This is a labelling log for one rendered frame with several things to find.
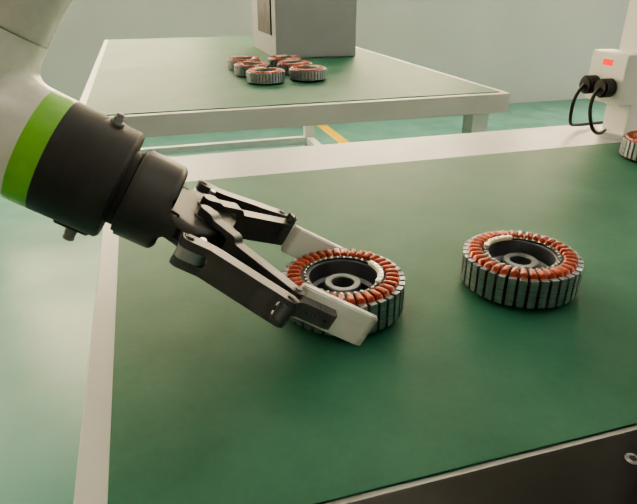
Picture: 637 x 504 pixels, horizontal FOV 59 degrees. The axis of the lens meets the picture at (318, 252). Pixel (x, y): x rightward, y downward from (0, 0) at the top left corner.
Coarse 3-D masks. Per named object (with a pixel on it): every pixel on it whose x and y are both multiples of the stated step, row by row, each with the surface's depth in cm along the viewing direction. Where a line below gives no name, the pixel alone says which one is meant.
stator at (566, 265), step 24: (480, 240) 57; (504, 240) 58; (528, 240) 58; (552, 240) 57; (480, 264) 53; (504, 264) 53; (528, 264) 54; (552, 264) 55; (576, 264) 52; (480, 288) 53; (504, 288) 52; (528, 288) 51; (552, 288) 50; (576, 288) 53
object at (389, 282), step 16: (304, 256) 54; (320, 256) 54; (336, 256) 54; (352, 256) 54; (368, 256) 54; (288, 272) 51; (304, 272) 51; (320, 272) 54; (336, 272) 54; (352, 272) 54; (368, 272) 53; (384, 272) 51; (400, 272) 52; (320, 288) 54; (336, 288) 50; (352, 288) 50; (368, 288) 53; (384, 288) 49; (400, 288) 49; (368, 304) 47; (384, 304) 47; (400, 304) 49; (384, 320) 48
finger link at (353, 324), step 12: (312, 288) 44; (324, 300) 45; (336, 300) 45; (348, 312) 45; (360, 312) 46; (312, 324) 46; (336, 324) 46; (348, 324) 46; (360, 324) 46; (372, 324) 46; (336, 336) 46; (348, 336) 46; (360, 336) 47
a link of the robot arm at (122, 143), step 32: (64, 128) 40; (96, 128) 41; (128, 128) 44; (64, 160) 40; (96, 160) 41; (128, 160) 42; (32, 192) 41; (64, 192) 41; (96, 192) 41; (64, 224) 45; (96, 224) 42
